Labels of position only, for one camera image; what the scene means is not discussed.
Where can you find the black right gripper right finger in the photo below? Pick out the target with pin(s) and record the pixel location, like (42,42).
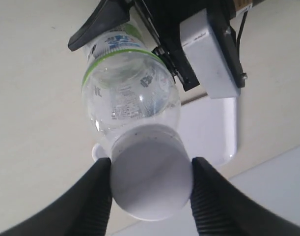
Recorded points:
(220,209)

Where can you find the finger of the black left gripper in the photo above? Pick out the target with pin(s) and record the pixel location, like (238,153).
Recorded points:
(107,15)

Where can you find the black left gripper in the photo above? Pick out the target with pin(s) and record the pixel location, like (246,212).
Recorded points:
(163,18)

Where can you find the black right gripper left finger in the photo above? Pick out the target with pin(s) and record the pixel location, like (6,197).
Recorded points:
(83,210)

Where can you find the clear plastic drink bottle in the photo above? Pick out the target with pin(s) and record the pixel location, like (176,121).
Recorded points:
(125,85)

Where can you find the white bottle cap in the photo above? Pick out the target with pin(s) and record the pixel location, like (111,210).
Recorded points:
(151,174)

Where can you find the white plastic tray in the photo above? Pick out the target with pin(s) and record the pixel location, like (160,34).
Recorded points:
(207,128)

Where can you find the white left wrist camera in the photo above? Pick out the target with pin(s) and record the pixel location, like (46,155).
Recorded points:
(206,58)

